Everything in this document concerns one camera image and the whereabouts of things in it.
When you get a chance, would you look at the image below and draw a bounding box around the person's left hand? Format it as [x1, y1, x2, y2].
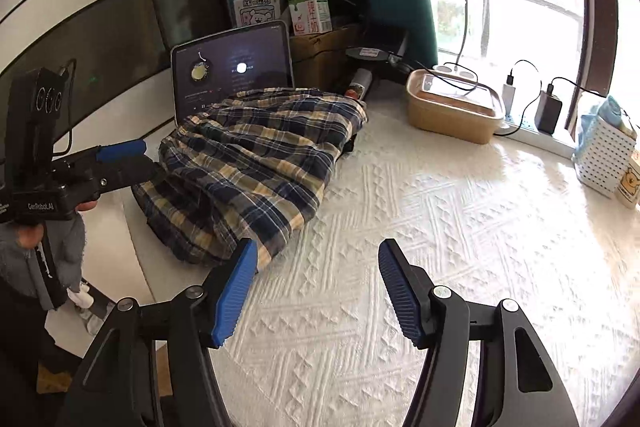
[14, 200, 97, 251]

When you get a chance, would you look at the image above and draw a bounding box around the white bear print box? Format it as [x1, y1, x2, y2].
[232, 0, 283, 28]

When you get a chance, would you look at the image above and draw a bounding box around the white charger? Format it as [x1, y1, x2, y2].
[502, 82, 518, 120]

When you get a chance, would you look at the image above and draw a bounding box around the white green milk carton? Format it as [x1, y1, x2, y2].
[286, 0, 333, 36]

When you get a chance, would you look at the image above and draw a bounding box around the grey tablet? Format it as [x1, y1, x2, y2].
[170, 21, 295, 128]

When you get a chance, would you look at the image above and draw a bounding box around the cardboard box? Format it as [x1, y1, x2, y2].
[290, 23, 363, 92]

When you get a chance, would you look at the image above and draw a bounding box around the beige lunch box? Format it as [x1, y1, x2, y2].
[405, 69, 505, 145]

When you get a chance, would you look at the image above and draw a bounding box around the plaid flannel shirt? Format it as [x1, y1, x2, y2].
[131, 87, 368, 275]

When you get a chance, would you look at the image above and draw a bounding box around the white power strip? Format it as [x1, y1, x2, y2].
[495, 117, 576, 158]

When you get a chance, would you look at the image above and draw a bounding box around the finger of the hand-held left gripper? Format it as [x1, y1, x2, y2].
[99, 155, 166, 196]
[95, 139, 148, 164]

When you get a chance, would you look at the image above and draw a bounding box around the white perforated basket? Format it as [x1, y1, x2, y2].
[574, 109, 640, 198]

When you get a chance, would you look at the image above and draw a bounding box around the black flat gadget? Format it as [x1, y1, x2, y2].
[345, 47, 401, 62]

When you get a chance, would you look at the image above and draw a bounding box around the cream bear mug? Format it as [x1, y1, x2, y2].
[615, 151, 640, 208]

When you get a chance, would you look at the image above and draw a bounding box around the black spray can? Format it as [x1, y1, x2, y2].
[345, 68, 376, 100]

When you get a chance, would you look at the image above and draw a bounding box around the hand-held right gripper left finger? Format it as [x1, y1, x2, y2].
[55, 237, 259, 427]

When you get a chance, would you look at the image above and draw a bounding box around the light blue packet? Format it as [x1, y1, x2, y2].
[580, 96, 628, 132]

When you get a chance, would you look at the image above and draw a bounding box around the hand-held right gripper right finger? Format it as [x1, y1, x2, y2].
[377, 238, 581, 427]

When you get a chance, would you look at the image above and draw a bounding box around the dark window frame post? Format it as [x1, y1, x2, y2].
[567, 0, 621, 100]

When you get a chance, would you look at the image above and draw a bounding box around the person's left forearm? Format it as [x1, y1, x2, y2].
[0, 212, 87, 312]

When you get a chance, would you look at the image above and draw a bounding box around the black charger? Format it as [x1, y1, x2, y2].
[535, 89, 563, 135]

